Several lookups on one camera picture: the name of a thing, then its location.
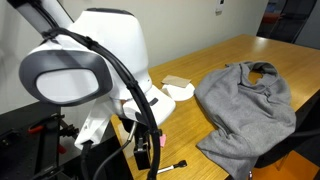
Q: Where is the pink eraser near table edge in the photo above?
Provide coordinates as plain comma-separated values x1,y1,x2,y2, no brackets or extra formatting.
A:
159,134,167,147

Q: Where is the grey hooded sweatshirt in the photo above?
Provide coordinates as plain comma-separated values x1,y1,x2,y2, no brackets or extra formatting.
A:
195,62,296,180

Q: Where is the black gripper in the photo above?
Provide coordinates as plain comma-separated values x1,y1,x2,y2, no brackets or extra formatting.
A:
134,125,151,170

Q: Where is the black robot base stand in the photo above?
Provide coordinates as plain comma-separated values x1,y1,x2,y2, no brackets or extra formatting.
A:
0,102,76,180

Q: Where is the black and white marker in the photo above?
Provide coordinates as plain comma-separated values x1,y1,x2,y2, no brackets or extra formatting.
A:
157,160,187,174

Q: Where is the white plate right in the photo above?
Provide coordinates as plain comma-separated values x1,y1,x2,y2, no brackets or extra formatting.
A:
162,83,195,101

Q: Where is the orange handled black clamp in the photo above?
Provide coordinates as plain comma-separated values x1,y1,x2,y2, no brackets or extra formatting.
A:
27,113,79,139

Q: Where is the black chair under sweatshirt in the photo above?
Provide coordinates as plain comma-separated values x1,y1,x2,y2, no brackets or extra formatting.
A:
255,129,320,168

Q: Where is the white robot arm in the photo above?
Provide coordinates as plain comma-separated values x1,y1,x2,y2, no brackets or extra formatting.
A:
7,0,175,172

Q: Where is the white wall switch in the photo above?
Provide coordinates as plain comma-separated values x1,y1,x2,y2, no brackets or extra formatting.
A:
215,0,225,15

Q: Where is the brown napkin on right plate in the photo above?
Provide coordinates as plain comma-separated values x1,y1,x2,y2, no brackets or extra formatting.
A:
162,75,191,88

